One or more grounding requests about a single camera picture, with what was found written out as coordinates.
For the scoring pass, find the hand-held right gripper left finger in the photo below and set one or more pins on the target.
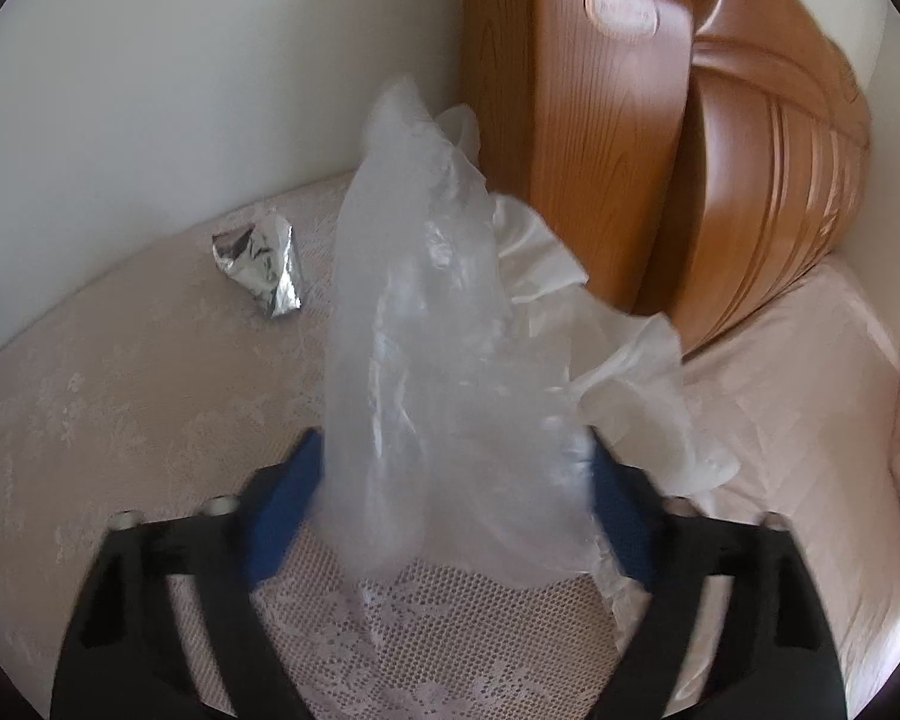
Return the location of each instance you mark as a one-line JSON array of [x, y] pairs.
[[285, 517]]

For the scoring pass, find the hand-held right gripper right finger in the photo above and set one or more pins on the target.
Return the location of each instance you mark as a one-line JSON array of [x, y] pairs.
[[622, 517]]

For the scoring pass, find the bed with pink sheet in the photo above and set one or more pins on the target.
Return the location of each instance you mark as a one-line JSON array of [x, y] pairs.
[[810, 405]]

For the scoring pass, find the crumpled silver foil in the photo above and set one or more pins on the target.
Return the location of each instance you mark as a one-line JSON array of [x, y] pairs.
[[262, 270]]

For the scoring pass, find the wooden headboard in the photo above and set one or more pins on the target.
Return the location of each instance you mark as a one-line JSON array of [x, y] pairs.
[[765, 165]]

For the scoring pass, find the wooden panel with oval label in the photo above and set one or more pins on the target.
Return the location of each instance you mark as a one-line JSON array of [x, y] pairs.
[[562, 105]]

